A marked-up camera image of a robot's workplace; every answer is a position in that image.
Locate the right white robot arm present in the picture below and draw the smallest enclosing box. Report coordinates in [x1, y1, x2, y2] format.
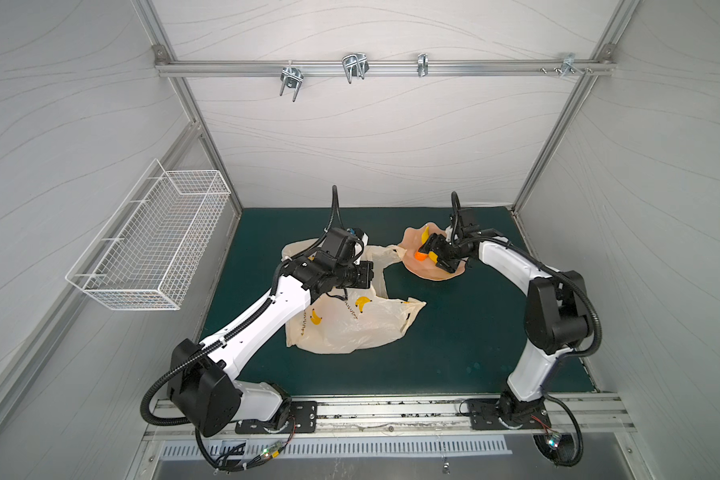
[415, 233, 595, 429]

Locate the metal u-bolt clamp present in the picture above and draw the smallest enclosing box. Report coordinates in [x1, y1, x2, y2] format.
[341, 52, 369, 84]
[279, 66, 304, 102]

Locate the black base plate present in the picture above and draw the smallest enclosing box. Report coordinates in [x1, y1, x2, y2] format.
[466, 396, 551, 431]
[235, 400, 317, 435]

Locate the left black corrugated cable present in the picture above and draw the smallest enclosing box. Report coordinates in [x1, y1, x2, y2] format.
[139, 184, 343, 428]

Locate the white wire basket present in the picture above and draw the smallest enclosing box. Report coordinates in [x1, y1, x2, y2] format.
[65, 159, 230, 311]

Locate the aluminium top crossbar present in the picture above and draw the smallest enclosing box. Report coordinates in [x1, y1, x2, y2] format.
[156, 56, 617, 78]

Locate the cream banana-print plastic bag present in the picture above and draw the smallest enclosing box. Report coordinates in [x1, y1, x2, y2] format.
[285, 245, 426, 354]

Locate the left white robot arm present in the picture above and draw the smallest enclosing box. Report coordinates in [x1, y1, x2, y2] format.
[167, 258, 374, 437]

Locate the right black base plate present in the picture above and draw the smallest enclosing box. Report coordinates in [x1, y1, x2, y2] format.
[466, 396, 551, 431]

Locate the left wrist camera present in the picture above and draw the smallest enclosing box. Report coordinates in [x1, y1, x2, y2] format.
[320, 228, 367, 267]

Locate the metal bracket with bolts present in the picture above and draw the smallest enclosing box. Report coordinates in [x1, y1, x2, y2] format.
[539, 53, 594, 78]

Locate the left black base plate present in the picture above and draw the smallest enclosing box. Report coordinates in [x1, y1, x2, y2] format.
[235, 400, 317, 435]

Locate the pink wavy fruit bowl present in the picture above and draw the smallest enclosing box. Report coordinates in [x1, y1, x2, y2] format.
[398, 222, 467, 282]

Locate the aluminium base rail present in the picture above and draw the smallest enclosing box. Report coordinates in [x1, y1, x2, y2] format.
[143, 392, 637, 442]

